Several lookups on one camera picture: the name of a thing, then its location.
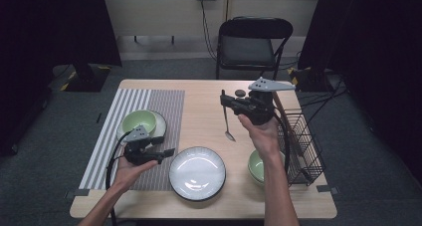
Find black folding chair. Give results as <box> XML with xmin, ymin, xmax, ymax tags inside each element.
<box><xmin>215</xmin><ymin>16</ymin><xmax>295</xmax><ymax>81</ymax></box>

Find white plate black rim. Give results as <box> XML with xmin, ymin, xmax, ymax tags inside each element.
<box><xmin>168</xmin><ymin>145</ymin><xmax>227</xmax><ymax>202</ymax></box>
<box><xmin>115</xmin><ymin>110</ymin><xmax>168</xmax><ymax>148</ymax></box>

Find person's right hand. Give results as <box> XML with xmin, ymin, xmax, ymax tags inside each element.
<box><xmin>237</xmin><ymin>113</ymin><xmax>283</xmax><ymax>161</ymax></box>

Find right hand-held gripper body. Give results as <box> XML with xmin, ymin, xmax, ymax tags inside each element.
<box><xmin>236</xmin><ymin>76</ymin><xmax>297</xmax><ymax>126</ymax></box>

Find black socket cable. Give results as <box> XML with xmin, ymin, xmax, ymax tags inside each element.
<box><xmin>198</xmin><ymin>0</ymin><xmax>218</xmax><ymax>61</ymax></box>

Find metal spoon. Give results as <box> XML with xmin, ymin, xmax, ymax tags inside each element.
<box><xmin>221</xmin><ymin>90</ymin><xmax>237</xmax><ymax>143</ymax></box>

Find right hand-held gripper cable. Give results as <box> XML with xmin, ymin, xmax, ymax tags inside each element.
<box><xmin>273</xmin><ymin>114</ymin><xmax>292</xmax><ymax>174</ymax></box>

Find black curtain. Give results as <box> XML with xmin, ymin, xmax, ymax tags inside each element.
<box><xmin>298</xmin><ymin>0</ymin><xmax>422</xmax><ymax>184</ymax></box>
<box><xmin>0</xmin><ymin>0</ymin><xmax>122</xmax><ymax>154</ymax></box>

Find black floor cables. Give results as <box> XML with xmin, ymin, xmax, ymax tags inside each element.
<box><xmin>297</xmin><ymin>71</ymin><xmax>349</xmax><ymax>110</ymax></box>

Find grey tape piece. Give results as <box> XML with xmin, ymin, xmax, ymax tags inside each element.
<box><xmin>316</xmin><ymin>184</ymin><xmax>339</xmax><ymax>195</ymax></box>
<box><xmin>64</xmin><ymin>188</ymin><xmax>91</xmax><ymax>200</ymax></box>

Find grey striped placemat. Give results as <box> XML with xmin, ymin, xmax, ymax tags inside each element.
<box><xmin>78</xmin><ymin>88</ymin><xmax>186</xmax><ymax>191</ymax></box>

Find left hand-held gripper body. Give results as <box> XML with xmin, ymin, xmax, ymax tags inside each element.
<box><xmin>123</xmin><ymin>124</ymin><xmax>162</xmax><ymax>166</ymax></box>

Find person's left hand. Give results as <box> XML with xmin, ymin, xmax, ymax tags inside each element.
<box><xmin>113</xmin><ymin>149</ymin><xmax>160</xmax><ymax>193</ymax></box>

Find black stand base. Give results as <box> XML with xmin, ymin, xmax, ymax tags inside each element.
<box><xmin>49</xmin><ymin>64</ymin><xmax>112</xmax><ymax>94</ymax></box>
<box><xmin>287</xmin><ymin>66</ymin><xmax>336</xmax><ymax>94</ymax></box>

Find green ceramic bowl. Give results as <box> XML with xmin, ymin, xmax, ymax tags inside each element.
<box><xmin>121</xmin><ymin>110</ymin><xmax>158</xmax><ymax>136</ymax></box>
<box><xmin>247</xmin><ymin>149</ymin><xmax>287</xmax><ymax>184</ymax></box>
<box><xmin>249</xmin><ymin>174</ymin><xmax>267</xmax><ymax>187</ymax></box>

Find black wire cutlery basket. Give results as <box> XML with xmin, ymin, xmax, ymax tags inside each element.
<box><xmin>277</xmin><ymin>109</ymin><xmax>326</xmax><ymax>188</ymax></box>

